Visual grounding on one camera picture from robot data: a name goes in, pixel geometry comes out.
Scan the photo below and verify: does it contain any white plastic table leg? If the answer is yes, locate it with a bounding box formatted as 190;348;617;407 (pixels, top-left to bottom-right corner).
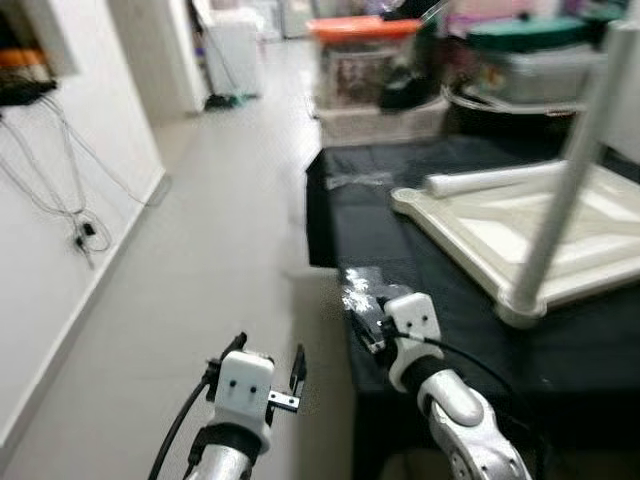
425;162;568;200
495;20;640;329

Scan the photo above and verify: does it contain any white plastic children table top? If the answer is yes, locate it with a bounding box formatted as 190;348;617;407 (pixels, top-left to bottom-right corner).
390;160;640;329

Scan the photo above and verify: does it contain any clear tape patch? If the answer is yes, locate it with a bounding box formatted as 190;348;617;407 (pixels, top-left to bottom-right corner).
338;265;388;313

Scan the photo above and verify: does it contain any clear plastic wrap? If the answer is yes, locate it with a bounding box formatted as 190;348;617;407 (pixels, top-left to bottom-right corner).
323;172;398;192

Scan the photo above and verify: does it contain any grey cloth covered ledge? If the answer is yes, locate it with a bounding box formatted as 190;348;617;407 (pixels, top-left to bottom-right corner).
316;100;453;147

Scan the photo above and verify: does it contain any shiny black plastic bag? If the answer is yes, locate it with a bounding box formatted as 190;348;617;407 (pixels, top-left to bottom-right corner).
376;20;443;112

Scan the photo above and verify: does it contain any black round basin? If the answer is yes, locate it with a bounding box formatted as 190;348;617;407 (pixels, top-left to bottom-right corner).
438;85;603;117

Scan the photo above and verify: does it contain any mop with green head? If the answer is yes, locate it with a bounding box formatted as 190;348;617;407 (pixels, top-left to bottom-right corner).
203;90;258;110

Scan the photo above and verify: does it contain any clear box with orange lid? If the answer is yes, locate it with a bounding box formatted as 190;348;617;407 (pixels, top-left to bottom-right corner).
305;15;428;112

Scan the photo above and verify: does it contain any white appliance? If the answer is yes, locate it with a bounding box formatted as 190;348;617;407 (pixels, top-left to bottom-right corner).
203;8;265;100

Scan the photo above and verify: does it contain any clear plastic storage box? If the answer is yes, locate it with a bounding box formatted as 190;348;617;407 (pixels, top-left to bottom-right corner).
488;45;613;107

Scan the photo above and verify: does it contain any dark green round lid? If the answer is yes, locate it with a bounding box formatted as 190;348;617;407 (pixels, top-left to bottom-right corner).
466;15;603;52

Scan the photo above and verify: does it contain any black wifi router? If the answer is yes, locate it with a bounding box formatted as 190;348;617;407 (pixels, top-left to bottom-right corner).
0;75;58;107

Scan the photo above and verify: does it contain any pink plastic container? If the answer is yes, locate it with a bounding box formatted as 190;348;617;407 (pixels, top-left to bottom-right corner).
443;0;603;26

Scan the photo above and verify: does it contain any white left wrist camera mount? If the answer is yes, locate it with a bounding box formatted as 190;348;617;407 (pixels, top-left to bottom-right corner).
213;350;277;452

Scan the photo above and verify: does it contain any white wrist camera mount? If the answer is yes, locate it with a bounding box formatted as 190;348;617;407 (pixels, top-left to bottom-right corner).
384;293;442;392
213;350;277;452

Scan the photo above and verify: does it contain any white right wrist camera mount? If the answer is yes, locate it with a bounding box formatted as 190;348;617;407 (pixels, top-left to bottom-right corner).
384;293;442;392

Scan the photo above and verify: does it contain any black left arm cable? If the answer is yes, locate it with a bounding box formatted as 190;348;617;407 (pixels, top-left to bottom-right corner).
148;370;223;480

